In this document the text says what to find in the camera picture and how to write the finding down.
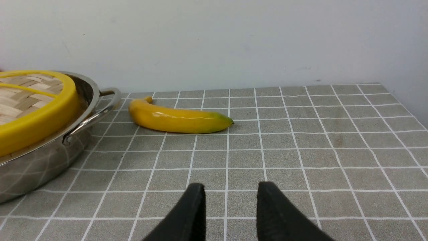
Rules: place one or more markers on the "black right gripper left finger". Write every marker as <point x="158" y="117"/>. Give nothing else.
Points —
<point x="186" y="221"/>

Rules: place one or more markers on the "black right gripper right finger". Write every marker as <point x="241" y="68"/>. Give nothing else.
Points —
<point x="278" y="219"/>

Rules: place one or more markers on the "bamboo steamer lid yellow rim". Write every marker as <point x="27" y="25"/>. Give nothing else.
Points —
<point x="34" y="105"/>

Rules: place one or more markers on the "stainless steel pot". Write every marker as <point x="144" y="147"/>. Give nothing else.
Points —
<point x="33" y="168"/>

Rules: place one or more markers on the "grey checkered tablecloth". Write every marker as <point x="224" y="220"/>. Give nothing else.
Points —
<point x="350" y="157"/>

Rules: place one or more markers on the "yellow banana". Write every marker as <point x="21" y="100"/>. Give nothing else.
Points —
<point x="160" y="118"/>

